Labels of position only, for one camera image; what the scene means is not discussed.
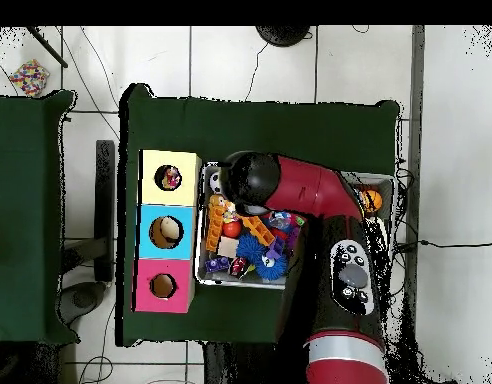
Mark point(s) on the dark green table cloth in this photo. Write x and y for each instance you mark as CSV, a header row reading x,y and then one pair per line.
x,y
250,128
26,240

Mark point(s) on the black rod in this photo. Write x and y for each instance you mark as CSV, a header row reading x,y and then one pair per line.
x,y
46,46

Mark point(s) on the wooden block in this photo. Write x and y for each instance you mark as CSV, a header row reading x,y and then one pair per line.
x,y
228,247

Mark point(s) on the black upright panel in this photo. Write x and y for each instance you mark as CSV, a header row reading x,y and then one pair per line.
x,y
104,208

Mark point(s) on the wooden box with three holes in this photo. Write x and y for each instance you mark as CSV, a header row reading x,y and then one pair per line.
x,y
148,248

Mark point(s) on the soccer ball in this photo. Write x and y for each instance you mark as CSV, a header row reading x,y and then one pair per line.
x,y
214,183

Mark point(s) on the long orange toy brick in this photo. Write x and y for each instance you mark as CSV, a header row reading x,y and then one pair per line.
x,y
258,231

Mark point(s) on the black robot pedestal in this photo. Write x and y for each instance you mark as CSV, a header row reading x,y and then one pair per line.
x,y
230,366

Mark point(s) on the black round stand base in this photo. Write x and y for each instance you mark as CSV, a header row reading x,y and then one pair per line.
x,y
283,35

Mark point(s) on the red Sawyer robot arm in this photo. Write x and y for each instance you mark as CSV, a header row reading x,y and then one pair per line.
x,y
310,188

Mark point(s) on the multicoloured speckled cloth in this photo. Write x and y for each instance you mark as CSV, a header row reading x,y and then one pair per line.
x,y
30,77

